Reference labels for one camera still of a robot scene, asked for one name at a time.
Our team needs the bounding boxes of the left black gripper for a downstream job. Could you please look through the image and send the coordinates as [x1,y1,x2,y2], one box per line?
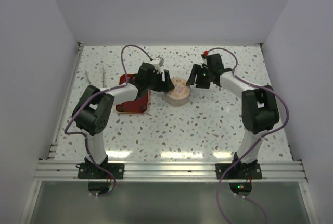
[145,70,174,92]

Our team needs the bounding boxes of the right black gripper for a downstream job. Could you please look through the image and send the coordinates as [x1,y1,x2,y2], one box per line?
[186,64,212,89]

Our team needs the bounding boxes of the round metal tin lid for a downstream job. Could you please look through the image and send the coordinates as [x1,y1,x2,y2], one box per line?
[165,77,191,101]

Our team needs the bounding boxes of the round metal tin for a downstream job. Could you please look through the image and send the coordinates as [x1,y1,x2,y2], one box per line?
[164,86,191,106]

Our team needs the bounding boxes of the metal tweezers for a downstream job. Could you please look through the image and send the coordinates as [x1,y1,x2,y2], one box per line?
[84,65,106,88]

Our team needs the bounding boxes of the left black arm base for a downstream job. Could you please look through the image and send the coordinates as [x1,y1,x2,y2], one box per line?
[75,161,125,180]

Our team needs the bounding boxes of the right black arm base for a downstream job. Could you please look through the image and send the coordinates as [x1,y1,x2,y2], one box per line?
[215,155,263,180]

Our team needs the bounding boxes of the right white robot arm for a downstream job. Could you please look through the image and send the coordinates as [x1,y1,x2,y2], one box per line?
[186,51,279,179]

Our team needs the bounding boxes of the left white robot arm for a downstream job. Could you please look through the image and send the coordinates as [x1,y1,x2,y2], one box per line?
[65,62,174,179]

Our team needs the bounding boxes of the red rectangular tray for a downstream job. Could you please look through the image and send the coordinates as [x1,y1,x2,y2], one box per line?
[113,89,150,114]

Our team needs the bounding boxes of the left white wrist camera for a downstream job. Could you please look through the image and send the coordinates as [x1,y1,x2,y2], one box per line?
[151,57,164,70]

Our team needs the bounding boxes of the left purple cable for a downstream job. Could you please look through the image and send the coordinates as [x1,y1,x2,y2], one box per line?
[63,44,157,198]

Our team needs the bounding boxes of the aluminium mounting rail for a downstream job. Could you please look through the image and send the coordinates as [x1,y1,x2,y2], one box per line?
[33,160,307,182]

